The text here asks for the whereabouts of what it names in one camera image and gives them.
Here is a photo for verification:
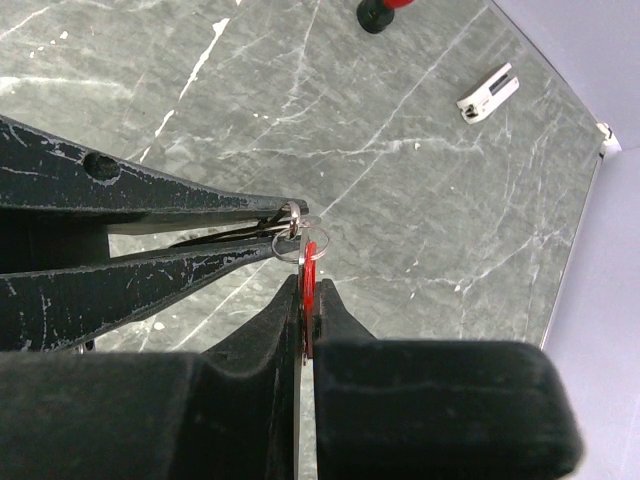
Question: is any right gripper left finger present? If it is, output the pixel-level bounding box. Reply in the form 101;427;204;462
1;278;301;479

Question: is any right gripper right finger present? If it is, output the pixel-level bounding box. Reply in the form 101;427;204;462
313;280;584;479

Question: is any red tagged key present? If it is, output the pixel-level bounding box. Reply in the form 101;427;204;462
294;222;321;480

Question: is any red black stamp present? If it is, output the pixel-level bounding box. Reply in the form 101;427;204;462
356;0;413;34

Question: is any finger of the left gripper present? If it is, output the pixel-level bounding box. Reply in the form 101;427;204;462
1;117;289;235
1;236;274;352

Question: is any white plastic clip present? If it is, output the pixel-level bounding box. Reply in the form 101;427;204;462
456;62;520;125

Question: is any large silver keyring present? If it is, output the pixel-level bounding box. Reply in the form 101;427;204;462
169;199;332;264

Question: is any white corner bracket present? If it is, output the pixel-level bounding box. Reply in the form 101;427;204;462
597;122;621;155

